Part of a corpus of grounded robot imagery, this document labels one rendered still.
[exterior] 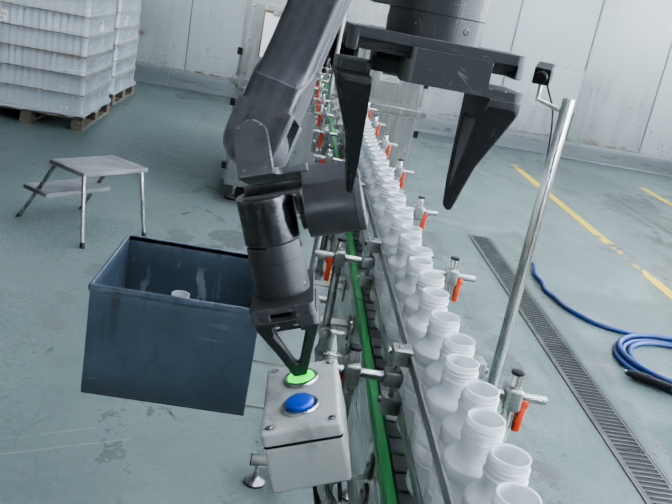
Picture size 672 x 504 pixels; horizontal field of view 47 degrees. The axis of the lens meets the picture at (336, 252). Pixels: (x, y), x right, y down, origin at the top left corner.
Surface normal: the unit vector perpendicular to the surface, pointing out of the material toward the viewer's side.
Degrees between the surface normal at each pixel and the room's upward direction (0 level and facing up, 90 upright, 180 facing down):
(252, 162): 72
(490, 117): 111
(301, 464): 90
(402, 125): 90
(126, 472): 0
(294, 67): 63
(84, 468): 0
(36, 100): 89
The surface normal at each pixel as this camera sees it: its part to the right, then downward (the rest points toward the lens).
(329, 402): -0.17, -0.94
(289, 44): -0.11, -0.13
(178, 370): 0.03, 0.31
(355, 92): -0.04, 0.62
